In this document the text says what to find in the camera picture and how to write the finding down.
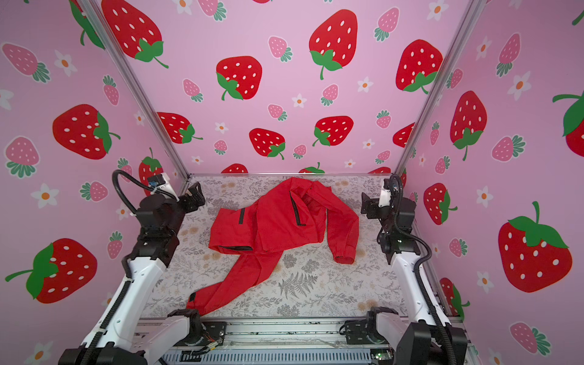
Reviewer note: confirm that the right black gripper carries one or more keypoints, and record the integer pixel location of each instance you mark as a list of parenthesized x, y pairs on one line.
[(374, 207)]

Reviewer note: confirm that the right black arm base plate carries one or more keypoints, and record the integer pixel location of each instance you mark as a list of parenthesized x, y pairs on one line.
[(355, 333)]

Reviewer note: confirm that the left aluminium corner post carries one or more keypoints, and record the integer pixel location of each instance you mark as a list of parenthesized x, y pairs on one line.
[(98, 22)]

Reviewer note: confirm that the red zip-up jacket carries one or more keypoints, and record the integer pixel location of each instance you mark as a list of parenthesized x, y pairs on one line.
[(295, 213)]

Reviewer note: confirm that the right aluminium corner post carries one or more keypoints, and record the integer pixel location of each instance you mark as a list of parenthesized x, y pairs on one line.
[(468, 22)]

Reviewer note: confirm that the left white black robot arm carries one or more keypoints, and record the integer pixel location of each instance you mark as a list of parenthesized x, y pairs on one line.
[(160, 212)]

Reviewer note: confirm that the aluminium front rail frame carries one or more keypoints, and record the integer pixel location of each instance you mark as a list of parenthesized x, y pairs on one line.
[(276, 341)]

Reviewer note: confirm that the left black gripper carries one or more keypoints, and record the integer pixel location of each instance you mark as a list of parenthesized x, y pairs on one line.
[(195, 201)]

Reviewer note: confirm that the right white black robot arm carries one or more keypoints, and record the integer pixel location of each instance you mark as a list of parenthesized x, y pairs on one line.
[(428, 337)]

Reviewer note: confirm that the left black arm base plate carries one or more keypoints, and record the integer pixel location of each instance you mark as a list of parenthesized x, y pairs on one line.
[(206, 333)]

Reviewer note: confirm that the floral patterned table mat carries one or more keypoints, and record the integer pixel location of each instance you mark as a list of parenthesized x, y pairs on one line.
[(306, 282)]

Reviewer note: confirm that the aluminium corner post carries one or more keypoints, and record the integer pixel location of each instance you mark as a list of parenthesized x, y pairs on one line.
[(468, 22), (98, 22)]

